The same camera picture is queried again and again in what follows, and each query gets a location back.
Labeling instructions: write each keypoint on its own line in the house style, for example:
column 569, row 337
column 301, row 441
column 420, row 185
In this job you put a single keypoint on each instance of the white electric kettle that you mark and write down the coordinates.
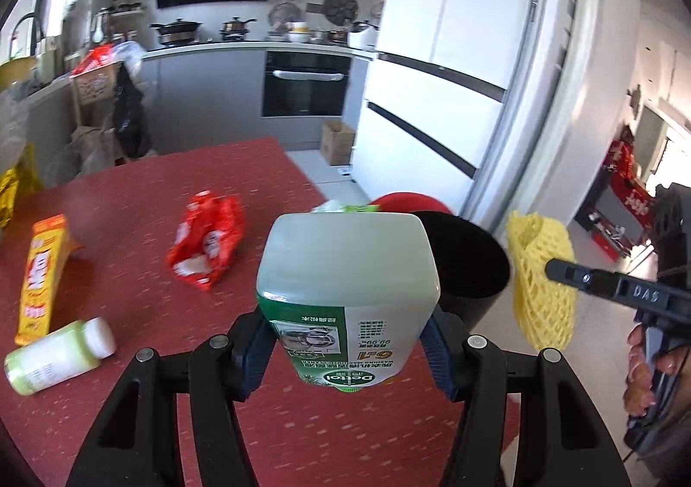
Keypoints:
column 363, row 36

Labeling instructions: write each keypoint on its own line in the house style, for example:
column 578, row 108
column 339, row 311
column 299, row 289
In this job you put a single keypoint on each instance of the light green cylindrical bottle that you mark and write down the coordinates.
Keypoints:
column 63, row 354

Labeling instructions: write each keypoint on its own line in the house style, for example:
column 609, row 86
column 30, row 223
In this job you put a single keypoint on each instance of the person's right hand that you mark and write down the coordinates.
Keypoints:
column 638, row 395

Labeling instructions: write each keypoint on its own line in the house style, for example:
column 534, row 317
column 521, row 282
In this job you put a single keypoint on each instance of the gold foil bag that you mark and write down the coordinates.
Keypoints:
column 20, row 181

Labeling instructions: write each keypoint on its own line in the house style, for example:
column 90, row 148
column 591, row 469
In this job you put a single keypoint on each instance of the clear plastic bag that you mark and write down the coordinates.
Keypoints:
column 13, row 128

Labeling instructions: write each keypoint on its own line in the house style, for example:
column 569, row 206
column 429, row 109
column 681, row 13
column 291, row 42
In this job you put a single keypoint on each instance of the green plastic bag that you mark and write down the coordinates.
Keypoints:
column 335, row 206

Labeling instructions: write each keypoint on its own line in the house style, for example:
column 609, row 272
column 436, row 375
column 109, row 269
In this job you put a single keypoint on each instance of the white refrigerator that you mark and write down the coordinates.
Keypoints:
column 433, row 95

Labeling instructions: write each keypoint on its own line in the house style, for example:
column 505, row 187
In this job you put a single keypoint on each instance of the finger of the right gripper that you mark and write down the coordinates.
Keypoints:
column 620, row 288

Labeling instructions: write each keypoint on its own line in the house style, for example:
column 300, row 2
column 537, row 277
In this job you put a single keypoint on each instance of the black plastic bag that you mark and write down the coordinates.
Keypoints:
column 128, row 117

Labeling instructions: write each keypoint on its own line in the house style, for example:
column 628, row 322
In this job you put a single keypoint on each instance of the yellow orange carton box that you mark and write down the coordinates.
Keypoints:
column 48, row 252

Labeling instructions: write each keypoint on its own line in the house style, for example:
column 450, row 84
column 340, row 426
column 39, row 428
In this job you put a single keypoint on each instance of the black trash bin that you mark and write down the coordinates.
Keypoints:
column 472, row 266

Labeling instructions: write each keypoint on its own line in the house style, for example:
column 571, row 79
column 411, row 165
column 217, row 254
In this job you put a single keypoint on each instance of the black kitchen faucet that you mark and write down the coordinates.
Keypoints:
column 26, row 36

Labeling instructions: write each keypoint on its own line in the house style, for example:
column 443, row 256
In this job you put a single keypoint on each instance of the round black wall pan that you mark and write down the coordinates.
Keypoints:
column 340, row 12

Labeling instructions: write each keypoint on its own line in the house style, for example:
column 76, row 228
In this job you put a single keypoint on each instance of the steel pot with lid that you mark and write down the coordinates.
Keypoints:
column 235, row 30

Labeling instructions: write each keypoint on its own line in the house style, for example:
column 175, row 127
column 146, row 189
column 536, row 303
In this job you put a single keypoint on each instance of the green cap disinfectant bottle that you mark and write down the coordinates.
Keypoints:
column 348, row 294

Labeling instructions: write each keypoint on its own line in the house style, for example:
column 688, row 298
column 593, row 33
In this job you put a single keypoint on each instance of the red snack wrapper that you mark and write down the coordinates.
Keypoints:
column 208, row 239

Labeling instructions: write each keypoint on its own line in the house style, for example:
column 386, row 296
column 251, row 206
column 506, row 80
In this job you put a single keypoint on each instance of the black wok on stove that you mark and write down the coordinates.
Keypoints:
column 179, row 32

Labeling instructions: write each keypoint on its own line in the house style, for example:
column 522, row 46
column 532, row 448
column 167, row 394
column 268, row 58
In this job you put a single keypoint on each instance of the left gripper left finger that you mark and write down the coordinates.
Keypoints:
column 134, row 439

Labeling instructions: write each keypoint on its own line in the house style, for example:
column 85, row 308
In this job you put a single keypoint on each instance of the red plastic basket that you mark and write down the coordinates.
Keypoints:
column 100, row 56

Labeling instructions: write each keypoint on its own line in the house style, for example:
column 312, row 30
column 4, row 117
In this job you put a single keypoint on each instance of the cardboard box on floor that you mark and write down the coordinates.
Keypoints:
column 336, row 142

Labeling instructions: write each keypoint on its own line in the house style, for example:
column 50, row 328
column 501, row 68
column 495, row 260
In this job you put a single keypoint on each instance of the yellow foam fruit net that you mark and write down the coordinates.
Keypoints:
column 544, row 309

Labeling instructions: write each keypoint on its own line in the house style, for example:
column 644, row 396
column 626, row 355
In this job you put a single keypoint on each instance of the grey kitchen counter cabinets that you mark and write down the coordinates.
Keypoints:
column 209, row 94

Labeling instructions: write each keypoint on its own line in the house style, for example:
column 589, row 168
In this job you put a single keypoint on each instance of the beige perforated storage basket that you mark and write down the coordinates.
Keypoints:
column 93, row 86

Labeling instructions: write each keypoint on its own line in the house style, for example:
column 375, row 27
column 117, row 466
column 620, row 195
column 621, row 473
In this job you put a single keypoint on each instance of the black built-in oven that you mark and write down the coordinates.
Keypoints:
column 304, row 84

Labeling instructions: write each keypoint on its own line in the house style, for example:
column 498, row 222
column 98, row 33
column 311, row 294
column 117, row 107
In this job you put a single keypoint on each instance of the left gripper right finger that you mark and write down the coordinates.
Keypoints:
column 563, row 440

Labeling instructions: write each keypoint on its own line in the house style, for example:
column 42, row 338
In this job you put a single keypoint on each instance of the red decorated stand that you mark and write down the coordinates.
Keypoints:
column 618, row 210

